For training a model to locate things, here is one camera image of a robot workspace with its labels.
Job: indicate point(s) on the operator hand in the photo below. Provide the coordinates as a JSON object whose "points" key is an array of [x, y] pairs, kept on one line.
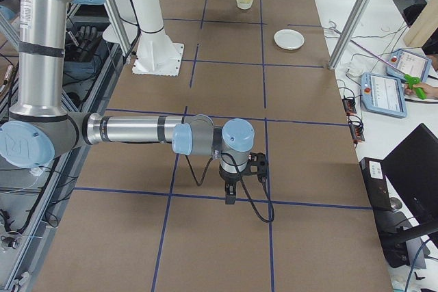
{"points": [[419, 87]]}

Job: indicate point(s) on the orange circuit board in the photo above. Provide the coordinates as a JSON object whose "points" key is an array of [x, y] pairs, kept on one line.
{"points": [[356, 127], [349, 106]]}

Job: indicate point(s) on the orange circuit board lower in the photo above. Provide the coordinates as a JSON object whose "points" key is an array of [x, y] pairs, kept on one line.
{"points": [[356, 127]]}

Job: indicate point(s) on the near blue teach pendant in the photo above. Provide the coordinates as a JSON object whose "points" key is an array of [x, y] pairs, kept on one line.
{"points": [[383, 95]]}

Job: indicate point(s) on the orange circuit board upper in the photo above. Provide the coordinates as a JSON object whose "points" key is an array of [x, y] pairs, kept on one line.
{"points": [[349, 106]]}

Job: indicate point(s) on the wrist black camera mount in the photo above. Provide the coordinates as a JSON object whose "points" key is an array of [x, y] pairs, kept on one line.
{"points": [[257, 165]]}

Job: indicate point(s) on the aluminium frame post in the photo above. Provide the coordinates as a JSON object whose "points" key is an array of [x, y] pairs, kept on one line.
{"points": [[346, 35]]}

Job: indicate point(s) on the white round plate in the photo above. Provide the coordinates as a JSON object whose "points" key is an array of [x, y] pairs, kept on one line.
{"points": [[289, 39]]}

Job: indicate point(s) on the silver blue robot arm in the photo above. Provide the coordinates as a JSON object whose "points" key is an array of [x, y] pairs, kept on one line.
{"points": [[40, 128]]}

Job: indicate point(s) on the green handled reacher grabber stick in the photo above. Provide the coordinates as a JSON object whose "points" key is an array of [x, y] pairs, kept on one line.
{"points": [[408, 78]]}

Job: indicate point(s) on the blue teach pendant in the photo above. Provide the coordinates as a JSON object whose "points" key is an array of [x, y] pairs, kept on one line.
{"points": [[404, 62], [383, 95]]}

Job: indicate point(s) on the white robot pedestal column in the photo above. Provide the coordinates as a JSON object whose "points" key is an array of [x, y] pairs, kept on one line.
{"points": [[156, 54]]}

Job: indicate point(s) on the white small bowl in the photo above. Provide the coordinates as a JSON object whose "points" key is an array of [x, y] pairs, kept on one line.
{"points": [[244, 4]]}

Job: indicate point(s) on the operator forearm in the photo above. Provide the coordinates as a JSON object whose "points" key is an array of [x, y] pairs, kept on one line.
{"points": [[433, 92]]}

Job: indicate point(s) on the black mini pc box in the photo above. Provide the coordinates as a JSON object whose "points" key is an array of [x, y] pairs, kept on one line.
{"points": [[375, 183]]}

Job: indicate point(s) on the black monitor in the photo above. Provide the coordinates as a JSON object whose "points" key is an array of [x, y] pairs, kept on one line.
{"points": [[411, 168]]}

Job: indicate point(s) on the far blue teach pendant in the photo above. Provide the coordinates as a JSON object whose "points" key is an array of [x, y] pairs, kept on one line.
{"points": [[404, 62]]}

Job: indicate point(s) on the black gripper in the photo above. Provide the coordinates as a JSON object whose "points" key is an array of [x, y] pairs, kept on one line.
{"points": [[229, 178]]}

